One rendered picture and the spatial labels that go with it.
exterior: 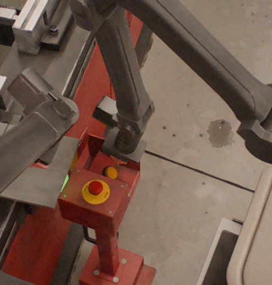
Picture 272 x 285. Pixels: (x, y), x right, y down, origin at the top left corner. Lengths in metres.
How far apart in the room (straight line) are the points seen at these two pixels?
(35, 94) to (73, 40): 0.68
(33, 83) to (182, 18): 0.28
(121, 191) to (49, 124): 0.58
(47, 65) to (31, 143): 0.79
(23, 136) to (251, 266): 0.34
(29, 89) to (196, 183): 1.47
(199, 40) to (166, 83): 1.80
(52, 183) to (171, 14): 0.48
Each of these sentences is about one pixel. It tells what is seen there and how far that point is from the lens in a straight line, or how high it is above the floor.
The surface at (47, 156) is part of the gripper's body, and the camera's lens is 0.96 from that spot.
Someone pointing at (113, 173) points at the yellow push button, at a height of 0.72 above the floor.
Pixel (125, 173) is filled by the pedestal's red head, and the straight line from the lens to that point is 1.43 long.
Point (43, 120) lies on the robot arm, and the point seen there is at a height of 1.33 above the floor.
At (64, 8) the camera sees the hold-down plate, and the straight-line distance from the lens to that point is 1.60.
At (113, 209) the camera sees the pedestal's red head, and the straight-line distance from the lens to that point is 1.29.
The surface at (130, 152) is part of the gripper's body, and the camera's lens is 1.25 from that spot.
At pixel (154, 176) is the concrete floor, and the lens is 2.25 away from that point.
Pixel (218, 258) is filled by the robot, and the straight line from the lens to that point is 0.97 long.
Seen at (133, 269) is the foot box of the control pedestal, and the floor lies 0.12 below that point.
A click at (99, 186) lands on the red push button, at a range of 1.29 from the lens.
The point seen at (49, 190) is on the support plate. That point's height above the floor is 1.00.
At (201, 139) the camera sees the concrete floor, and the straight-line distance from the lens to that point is 2.38.
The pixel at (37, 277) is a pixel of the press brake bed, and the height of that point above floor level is 0.46.
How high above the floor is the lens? 1.93
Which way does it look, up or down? 55 degrees down
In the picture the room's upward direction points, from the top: straight up
